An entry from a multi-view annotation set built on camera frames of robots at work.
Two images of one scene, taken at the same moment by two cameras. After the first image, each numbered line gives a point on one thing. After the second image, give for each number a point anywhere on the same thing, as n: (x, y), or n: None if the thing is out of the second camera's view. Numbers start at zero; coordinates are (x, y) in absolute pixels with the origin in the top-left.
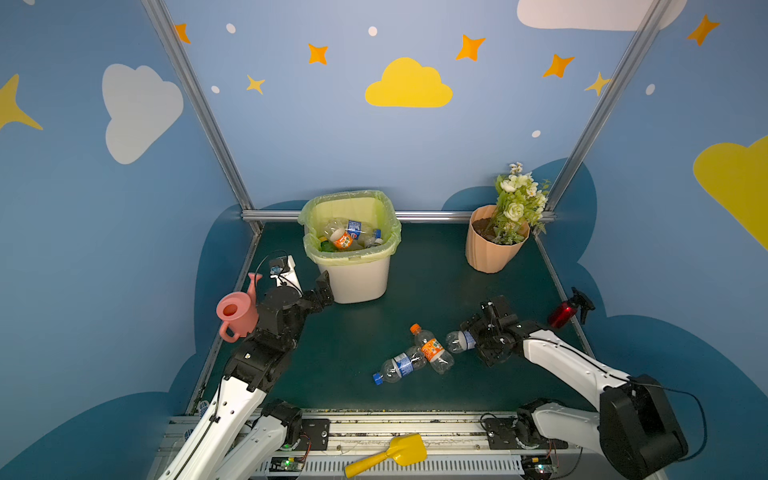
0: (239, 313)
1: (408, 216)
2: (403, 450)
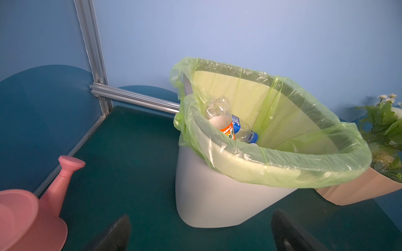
0: (29, 224)
1: (124, 95)
2: None
